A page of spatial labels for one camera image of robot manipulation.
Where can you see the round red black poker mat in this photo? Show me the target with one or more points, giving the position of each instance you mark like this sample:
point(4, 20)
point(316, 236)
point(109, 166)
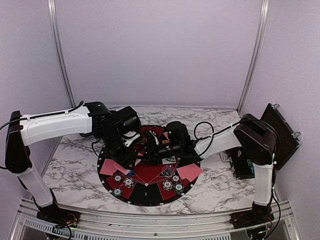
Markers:
point(148, 185)

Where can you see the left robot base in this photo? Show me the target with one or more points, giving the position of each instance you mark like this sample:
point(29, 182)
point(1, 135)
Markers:
point(59, 216)

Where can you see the blue small blind button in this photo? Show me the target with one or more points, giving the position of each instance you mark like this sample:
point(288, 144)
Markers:
point(130, 173)

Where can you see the clear round dealer button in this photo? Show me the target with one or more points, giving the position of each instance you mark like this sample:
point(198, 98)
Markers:
point(167, 172)

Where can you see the aluminium frame post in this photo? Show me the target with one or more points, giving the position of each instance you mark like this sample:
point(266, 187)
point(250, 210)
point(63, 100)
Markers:
point(59, 51)
point(257, 47)

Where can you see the black poker chip case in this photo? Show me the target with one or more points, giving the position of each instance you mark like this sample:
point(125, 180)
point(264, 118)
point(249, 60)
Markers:
point(269, 139)

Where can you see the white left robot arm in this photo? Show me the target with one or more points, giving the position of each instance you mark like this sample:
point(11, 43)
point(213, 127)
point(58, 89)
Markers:
point(32, 136)

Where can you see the face up playing card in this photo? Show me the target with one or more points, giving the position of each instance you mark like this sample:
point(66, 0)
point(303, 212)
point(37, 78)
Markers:
point(169, 160)

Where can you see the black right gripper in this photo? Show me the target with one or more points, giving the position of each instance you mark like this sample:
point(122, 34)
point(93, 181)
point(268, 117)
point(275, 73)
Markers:
point(152, 152)

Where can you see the aluminium front rail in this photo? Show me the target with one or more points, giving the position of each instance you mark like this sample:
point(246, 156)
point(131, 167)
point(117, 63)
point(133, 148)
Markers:
point(104, 225)

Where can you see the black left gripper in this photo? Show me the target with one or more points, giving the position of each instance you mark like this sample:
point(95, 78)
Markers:
point(129, 157)

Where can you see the left aluminium frame post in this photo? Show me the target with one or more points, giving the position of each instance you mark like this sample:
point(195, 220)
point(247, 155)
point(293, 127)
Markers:
point(59, 51)

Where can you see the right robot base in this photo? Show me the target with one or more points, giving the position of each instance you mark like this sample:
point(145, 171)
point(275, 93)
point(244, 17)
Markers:
point(254, 220)

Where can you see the red brown poker chip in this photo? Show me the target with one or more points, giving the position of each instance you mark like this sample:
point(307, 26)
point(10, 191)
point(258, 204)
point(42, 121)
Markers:
point(175, 178)
point(117, 178)

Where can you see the right aluminium frame post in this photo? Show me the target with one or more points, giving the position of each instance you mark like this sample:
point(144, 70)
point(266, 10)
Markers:
point(257, 47)

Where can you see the red playing card deck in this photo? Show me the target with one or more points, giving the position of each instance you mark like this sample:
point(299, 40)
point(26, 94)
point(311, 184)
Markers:
point(137, 161)

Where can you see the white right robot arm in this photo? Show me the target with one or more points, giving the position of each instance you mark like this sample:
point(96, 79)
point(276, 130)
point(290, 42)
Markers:
point(226, 139)

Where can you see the single red playing card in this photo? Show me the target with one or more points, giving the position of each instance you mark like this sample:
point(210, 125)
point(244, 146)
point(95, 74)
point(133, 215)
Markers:
point(109, 167)

